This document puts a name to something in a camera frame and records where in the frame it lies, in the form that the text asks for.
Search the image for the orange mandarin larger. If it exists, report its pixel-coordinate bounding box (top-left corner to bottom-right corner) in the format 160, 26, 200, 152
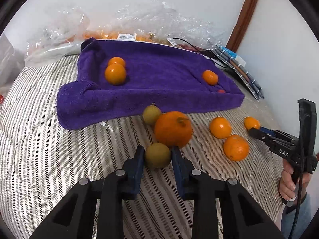
223, 135, 249, 161

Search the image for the orange mandarin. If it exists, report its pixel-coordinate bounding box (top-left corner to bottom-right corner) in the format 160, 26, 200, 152
209, 117, 232, 139

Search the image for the small orange group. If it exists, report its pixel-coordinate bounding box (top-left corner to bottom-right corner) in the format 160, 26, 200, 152
202, 70, 219, 86

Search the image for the large orange with stem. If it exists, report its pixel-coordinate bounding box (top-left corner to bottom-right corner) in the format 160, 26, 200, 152
154, 111, 193, 148

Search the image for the green-brown round fruit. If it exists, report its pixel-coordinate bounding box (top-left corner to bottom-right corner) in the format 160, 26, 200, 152
145, 143, 171, 169

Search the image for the right hand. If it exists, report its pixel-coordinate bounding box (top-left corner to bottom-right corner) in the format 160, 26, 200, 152
279, 159, 312, 201

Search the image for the striped bed quilt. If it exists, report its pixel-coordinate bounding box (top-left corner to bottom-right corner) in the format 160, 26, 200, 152
1, 55, 282, 238

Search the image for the purple towel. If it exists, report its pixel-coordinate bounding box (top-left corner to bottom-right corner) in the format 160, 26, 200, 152
57, 38, 244, 130

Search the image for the clear bag of oranges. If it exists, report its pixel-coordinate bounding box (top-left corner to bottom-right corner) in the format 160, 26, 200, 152
83, 0, 223, 51

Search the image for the white plastic bag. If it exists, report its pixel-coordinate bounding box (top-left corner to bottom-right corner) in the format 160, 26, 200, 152
0, 34, 25, 87

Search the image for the clear plastic bag left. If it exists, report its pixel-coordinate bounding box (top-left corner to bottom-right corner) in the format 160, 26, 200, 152
24, 6, 90, 68

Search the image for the black cable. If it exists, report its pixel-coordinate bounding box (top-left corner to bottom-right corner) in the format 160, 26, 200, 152
172, 37, 229, 69

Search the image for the brown wooden door frame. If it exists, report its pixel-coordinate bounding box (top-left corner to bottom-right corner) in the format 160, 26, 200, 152
226, 0, 258, 52

